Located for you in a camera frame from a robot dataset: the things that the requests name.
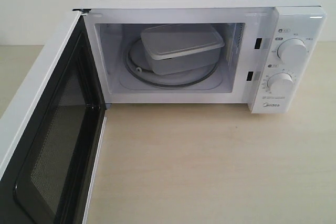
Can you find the white Midea microwave oven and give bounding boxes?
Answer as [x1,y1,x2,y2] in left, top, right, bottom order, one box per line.
[77,0,326,113]

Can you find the lower white timer knob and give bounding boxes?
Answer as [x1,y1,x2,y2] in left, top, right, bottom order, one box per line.
[267,72,293,95]

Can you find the white microwave door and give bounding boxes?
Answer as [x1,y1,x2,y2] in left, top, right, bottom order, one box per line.
[1,9,106,223]

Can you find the glass turntable plate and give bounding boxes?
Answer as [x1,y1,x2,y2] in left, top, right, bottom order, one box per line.
[123,37,220,89]

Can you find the upper white control knob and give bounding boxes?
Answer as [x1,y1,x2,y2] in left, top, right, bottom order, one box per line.
[277,38,308,62]

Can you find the white plastic lidded container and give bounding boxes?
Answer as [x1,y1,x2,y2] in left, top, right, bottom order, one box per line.
[141,24,225,75]

